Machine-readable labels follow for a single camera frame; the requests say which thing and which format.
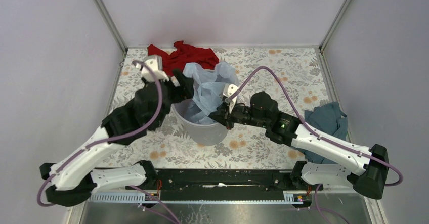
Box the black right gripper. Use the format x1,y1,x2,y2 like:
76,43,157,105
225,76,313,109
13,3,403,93
206,100,268,130

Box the grey plastic trash bin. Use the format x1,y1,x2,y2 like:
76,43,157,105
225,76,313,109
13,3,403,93
171,99,228,146

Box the light blue plastic trash bag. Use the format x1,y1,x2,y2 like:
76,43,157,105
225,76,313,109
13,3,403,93
183,61,239,125

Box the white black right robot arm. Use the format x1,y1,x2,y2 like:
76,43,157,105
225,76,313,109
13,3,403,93
209,92,388,200

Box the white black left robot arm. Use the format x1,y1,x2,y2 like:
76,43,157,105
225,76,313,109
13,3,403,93
37,70,194,207

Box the floral patterned table mat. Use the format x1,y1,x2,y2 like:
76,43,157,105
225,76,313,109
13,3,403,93
101,48,330,169

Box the red cloth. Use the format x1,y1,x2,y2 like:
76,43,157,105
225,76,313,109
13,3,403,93
147,41,219,76

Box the teal blue cloth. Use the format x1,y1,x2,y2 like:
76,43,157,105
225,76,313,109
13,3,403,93
294,101,349,164

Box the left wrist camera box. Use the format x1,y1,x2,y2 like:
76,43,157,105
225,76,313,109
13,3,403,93
132,55,170,83

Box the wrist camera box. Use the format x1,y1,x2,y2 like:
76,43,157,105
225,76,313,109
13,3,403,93
132,55,170,83
223,84,239,106

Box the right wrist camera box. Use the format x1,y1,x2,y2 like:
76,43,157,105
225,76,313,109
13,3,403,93
223,84,239,106

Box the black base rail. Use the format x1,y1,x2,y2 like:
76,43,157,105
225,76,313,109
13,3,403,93
139,169,316,199

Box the grey slotted cable duct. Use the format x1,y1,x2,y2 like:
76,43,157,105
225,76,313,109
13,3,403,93
88,191,304,205

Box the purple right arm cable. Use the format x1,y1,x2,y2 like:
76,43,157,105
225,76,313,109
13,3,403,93
228,66,404,187

